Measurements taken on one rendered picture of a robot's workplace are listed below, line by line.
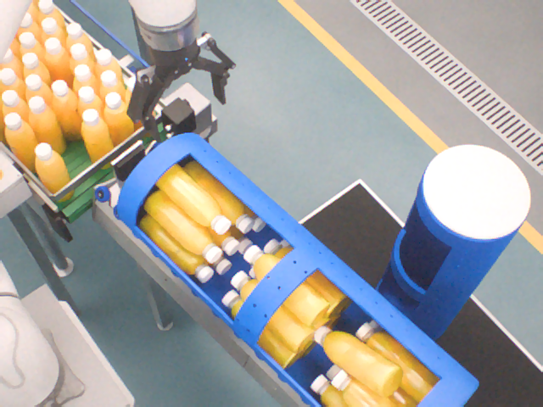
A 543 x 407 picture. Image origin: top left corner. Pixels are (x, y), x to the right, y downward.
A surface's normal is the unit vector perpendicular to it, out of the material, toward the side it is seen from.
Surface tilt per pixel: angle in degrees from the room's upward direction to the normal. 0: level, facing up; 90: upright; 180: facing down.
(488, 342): 0
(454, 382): 27
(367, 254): 0
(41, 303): 4
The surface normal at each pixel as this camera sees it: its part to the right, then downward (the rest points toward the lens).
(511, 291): 0.03, -0.47
